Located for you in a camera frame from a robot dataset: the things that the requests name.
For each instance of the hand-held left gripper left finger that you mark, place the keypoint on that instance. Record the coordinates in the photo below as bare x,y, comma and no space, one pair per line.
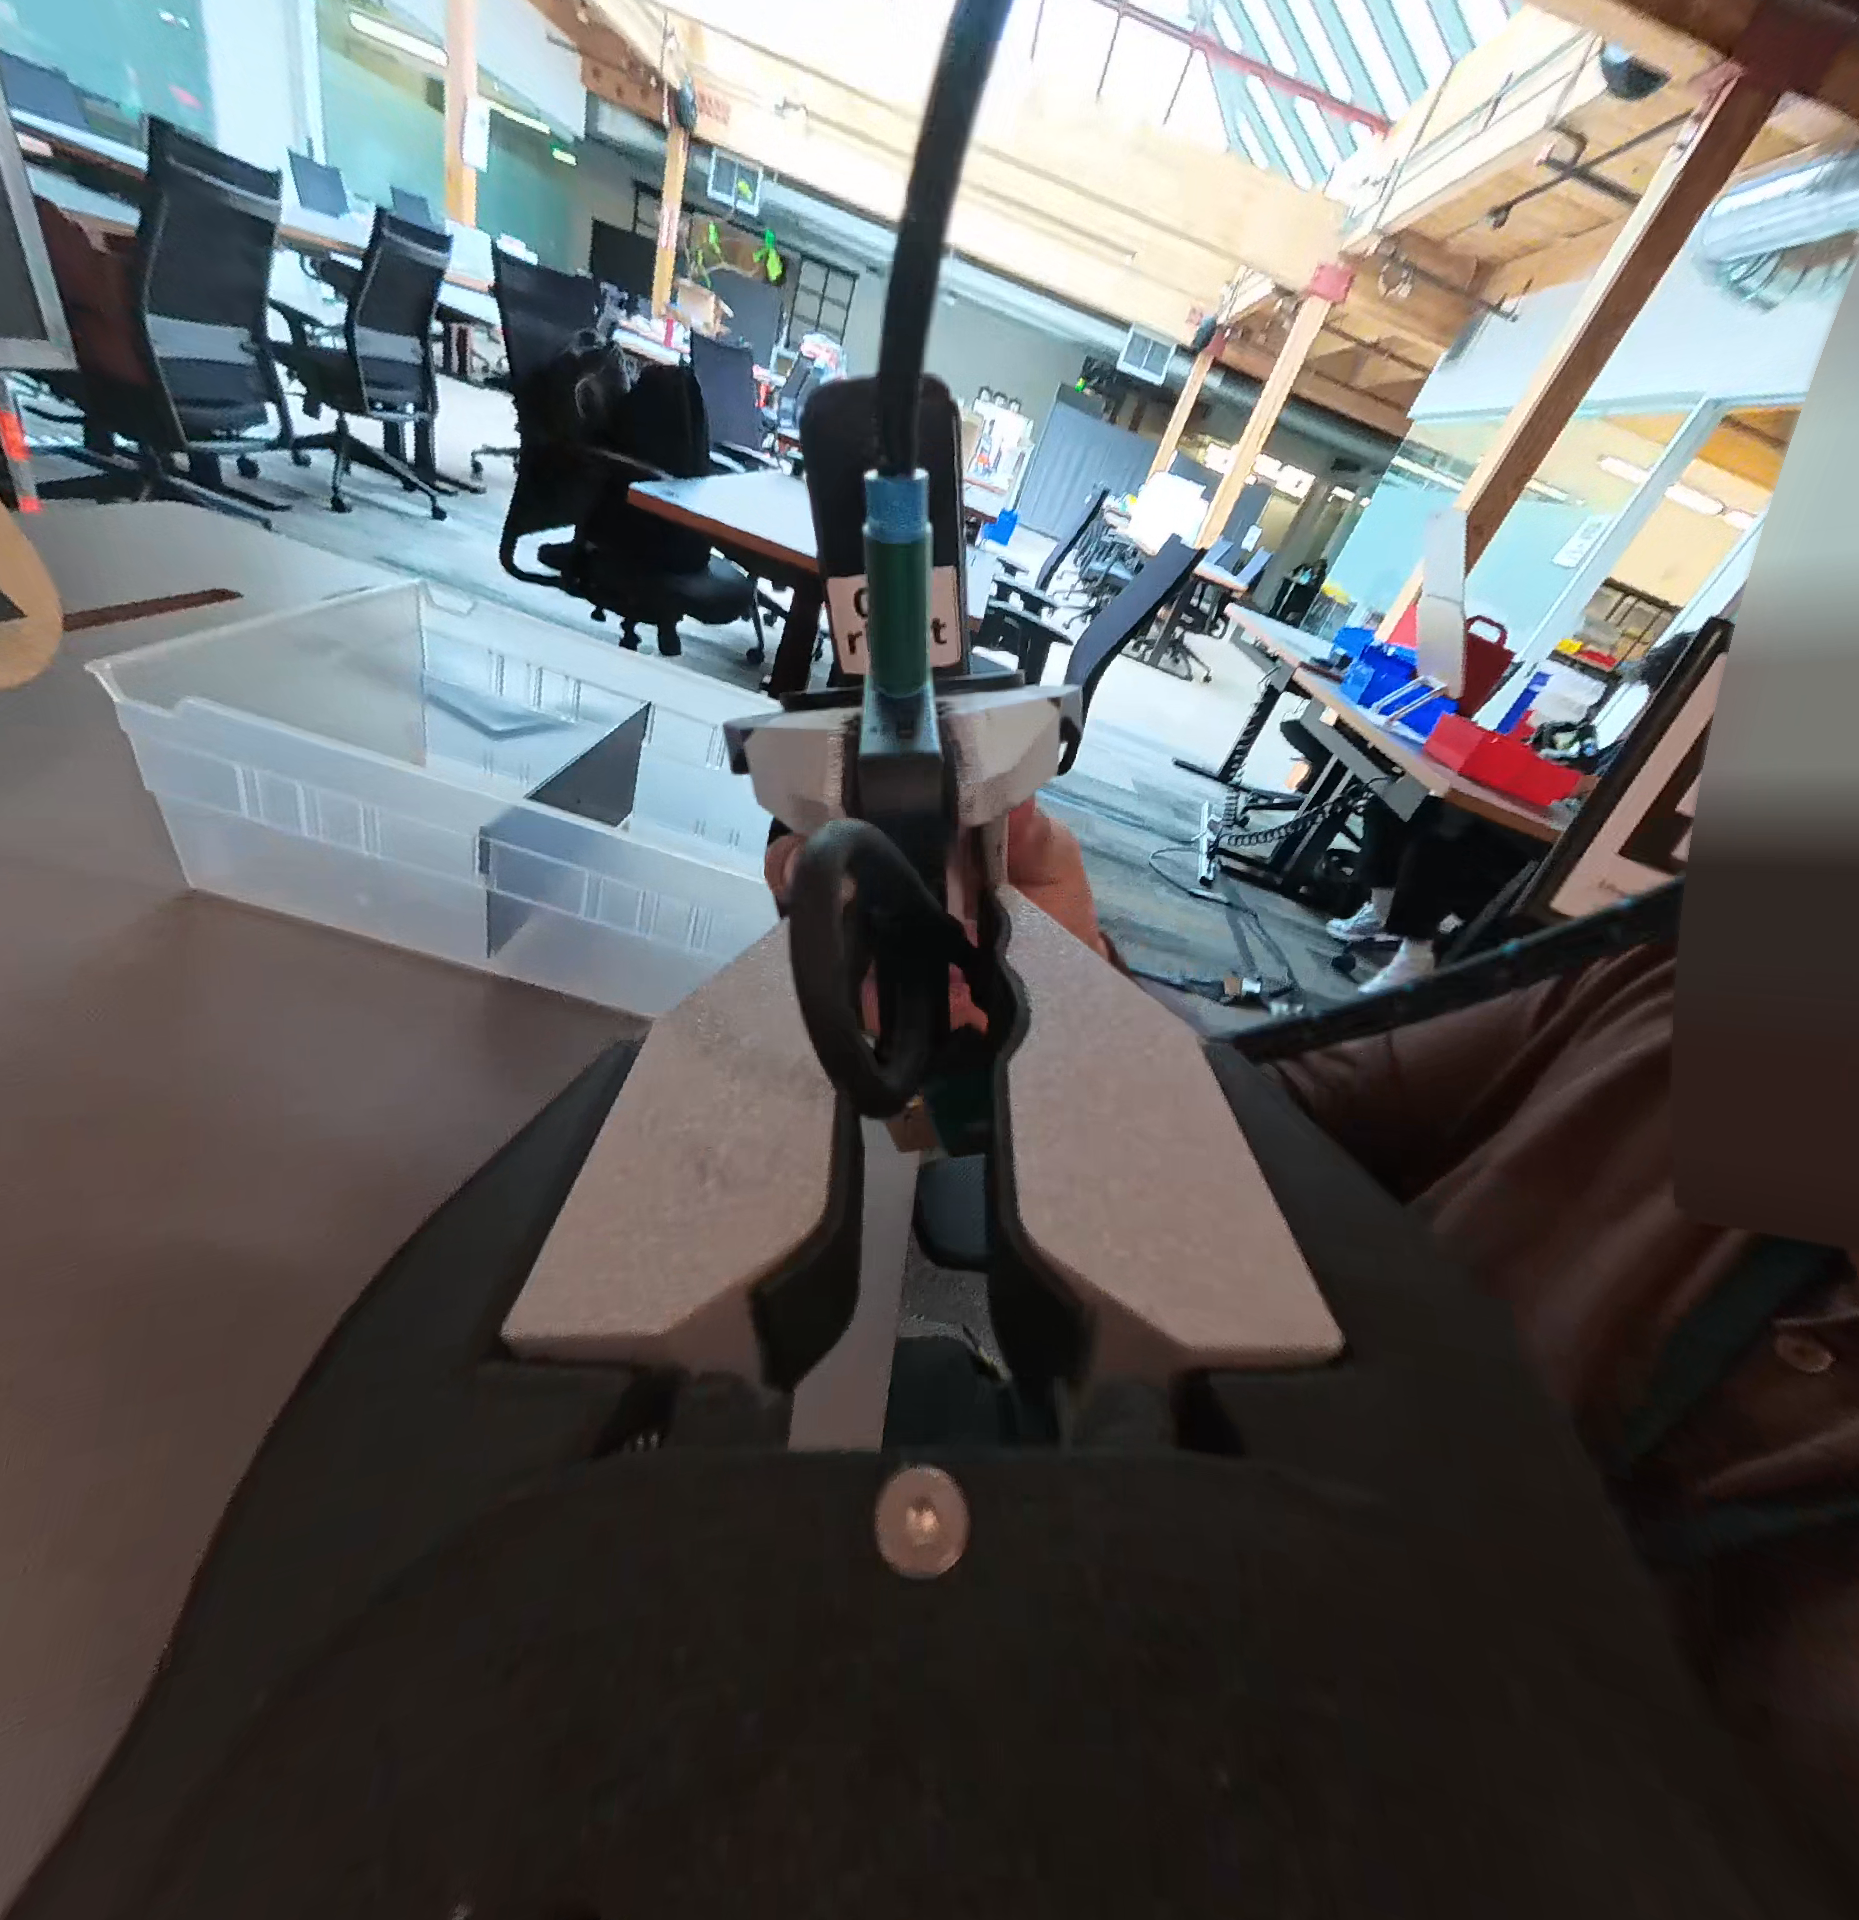
688,1185

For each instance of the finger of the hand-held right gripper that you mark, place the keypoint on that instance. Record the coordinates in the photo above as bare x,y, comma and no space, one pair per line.
794,758
1011,743

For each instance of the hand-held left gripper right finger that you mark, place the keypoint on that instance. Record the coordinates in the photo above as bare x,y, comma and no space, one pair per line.
1154,1199

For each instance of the clear plastic bin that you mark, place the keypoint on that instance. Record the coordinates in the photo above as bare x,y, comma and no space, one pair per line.
268,780

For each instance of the person's right hand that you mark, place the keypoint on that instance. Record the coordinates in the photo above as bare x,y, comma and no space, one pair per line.
1055,885

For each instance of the dark wooden office desk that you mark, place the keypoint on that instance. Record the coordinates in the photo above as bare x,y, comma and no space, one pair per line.
718,509

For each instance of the dark bin divider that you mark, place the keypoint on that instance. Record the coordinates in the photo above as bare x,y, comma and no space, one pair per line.
599,765

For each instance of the green potted plant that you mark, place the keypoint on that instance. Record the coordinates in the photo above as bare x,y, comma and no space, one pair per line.
740,246

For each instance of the long office desk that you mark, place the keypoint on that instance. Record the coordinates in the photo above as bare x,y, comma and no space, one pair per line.
1318,669

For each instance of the blue storage bins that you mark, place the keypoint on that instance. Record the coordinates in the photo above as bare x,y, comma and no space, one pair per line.
1379,682

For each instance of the red storage bin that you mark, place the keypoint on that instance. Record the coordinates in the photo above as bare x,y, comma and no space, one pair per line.
1513,758

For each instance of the person's brown shirt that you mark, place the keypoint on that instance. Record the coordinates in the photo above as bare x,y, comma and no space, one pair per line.
1693,1501

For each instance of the group of black office chairs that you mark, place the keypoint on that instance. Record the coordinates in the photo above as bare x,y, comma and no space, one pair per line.
209,299

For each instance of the wall air conditioner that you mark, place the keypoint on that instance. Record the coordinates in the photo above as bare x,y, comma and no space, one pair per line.
1147,358

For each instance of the orange red post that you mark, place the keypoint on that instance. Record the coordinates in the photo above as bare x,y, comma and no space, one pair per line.
10,442

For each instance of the dome security camera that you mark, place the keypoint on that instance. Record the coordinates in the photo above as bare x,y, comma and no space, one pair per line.
1634,73

